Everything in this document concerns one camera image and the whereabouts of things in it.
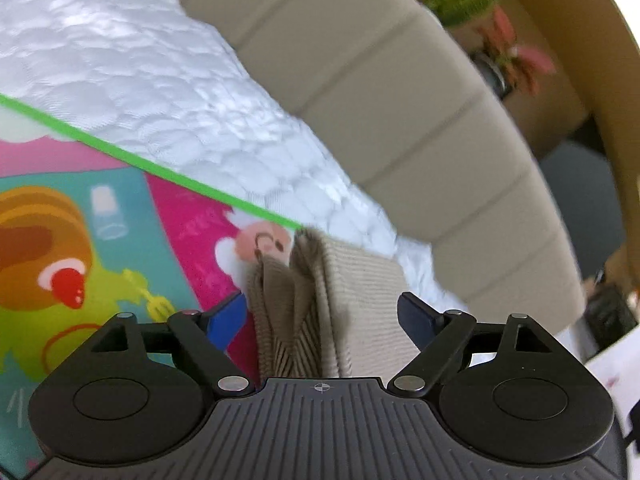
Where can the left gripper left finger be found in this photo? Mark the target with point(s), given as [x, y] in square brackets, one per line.
[134, 391]

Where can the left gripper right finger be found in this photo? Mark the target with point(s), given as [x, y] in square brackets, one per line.
[508, 391]

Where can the beige striped shirt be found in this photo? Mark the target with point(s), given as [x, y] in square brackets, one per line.
[329, 312]

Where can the colourful cartoon play mat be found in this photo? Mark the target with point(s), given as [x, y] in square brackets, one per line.
[88, 232]

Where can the red plant dark pot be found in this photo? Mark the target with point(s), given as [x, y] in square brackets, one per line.
[521, 65]

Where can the white quilted mattress cover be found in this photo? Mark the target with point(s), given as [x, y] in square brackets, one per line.
[143, 76]

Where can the beige padded headboard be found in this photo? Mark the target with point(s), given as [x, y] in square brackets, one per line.
[407, 115]

